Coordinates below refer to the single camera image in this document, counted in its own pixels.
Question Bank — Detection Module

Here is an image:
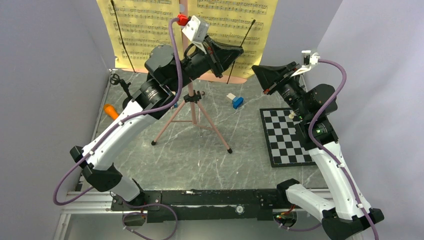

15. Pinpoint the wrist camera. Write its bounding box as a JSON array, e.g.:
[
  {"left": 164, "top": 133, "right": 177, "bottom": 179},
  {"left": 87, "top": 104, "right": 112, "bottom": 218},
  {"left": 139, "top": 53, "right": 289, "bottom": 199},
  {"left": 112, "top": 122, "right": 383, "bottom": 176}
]
[
  {"left": 177, "top": 14, "right": 210, "bottom": 43},
  {"left": 291, "top": 50, "right": 321, "bottom": 77}
]

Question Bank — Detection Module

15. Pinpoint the black microphone stand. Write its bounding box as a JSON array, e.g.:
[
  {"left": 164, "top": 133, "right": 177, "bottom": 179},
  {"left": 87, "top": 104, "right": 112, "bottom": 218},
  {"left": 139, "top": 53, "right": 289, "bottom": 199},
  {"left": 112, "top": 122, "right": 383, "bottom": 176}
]
[{"left": 109, "top": 73, "right": 132, "bottom": 100}]

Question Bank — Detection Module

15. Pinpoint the orange toy microphone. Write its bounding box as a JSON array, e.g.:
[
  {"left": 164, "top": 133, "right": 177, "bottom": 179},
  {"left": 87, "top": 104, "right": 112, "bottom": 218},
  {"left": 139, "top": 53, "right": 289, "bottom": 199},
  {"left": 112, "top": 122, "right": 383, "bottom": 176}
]
[{"left": 103, "top": 104, "right": 119, "bottom": 120}]

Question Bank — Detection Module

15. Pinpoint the white blue brick block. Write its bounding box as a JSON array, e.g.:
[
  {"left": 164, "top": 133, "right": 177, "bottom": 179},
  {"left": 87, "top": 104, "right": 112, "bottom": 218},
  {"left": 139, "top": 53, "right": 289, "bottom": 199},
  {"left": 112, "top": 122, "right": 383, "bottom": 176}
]
[{"left": 226, "top": 93, "right": 244, "bottom": 109}]

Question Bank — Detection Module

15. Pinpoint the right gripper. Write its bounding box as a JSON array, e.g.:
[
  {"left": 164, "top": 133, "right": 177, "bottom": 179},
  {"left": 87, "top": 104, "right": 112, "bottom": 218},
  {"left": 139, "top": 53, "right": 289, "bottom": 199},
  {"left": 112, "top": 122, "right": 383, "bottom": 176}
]
[{"left": 252, "top": 61, "right": 311, "bottom": 120}]

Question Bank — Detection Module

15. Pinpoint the yellow sheet music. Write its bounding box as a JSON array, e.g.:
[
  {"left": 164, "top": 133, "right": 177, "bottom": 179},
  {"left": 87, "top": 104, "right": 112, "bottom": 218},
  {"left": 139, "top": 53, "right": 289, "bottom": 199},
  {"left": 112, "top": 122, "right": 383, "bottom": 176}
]
[
  {"left": 187, "top": 0, "right": 278, "bottom": 84},
  {"left": 97, "top": 0, "right": 180, "bottom": 72}
]

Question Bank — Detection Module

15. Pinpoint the pink music stand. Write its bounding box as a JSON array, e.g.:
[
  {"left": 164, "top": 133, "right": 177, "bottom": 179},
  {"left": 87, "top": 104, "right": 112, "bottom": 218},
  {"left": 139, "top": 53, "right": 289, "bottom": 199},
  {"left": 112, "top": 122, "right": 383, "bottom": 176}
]
[{"left": 96, "top": 0, "right": 279, "bottom": 155}]

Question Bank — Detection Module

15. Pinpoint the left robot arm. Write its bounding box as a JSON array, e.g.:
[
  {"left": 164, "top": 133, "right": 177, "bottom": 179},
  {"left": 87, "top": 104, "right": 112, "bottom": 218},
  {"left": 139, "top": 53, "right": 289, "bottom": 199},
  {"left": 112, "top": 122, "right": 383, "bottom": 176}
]
[{"left": 70, "top": 36, "right": 244, "bottom": 210}]

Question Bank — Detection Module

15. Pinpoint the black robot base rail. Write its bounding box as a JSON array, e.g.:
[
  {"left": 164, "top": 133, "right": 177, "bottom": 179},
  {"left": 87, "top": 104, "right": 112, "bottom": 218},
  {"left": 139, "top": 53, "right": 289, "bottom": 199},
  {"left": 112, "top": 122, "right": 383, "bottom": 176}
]
[{"left": 110, "top": 188, "right": 309, "bottom": 223}]

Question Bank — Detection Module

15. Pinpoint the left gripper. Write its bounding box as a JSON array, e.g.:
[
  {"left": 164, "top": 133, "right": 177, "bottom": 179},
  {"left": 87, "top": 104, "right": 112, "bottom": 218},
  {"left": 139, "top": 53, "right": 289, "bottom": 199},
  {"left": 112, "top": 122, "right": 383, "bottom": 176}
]
[{"left": 168, "top": 33, "right": 244, "bottom": 93}]

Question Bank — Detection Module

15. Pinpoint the black white chessboard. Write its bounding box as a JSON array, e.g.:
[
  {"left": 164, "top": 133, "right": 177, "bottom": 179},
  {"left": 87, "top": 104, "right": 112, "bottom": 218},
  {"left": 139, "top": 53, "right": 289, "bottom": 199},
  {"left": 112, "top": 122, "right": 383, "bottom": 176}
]
[{"left": 259, "top": 107, "right": 316, "bottom": 168}]

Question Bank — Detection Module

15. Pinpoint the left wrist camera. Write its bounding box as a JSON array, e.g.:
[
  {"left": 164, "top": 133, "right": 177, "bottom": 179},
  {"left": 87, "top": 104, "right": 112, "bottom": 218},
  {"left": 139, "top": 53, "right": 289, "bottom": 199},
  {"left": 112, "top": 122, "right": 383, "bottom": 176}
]
[{"left": 177, "top": 14, "right": 210, "bottom": 43}]

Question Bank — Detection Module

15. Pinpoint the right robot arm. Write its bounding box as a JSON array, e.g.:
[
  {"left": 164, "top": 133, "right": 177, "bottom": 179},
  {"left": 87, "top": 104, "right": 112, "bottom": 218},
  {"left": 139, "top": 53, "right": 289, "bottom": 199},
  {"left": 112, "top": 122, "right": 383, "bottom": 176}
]
[{"left": 252, "top": 62, "right": 384, "bottom": 240}]

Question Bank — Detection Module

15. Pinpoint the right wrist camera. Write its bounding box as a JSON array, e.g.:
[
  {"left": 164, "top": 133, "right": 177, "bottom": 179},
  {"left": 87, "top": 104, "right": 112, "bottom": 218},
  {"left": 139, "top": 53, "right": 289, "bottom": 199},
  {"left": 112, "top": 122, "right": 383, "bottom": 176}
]
[{"left": 291, "top": 50, "right": 321, "bottom": 77}]

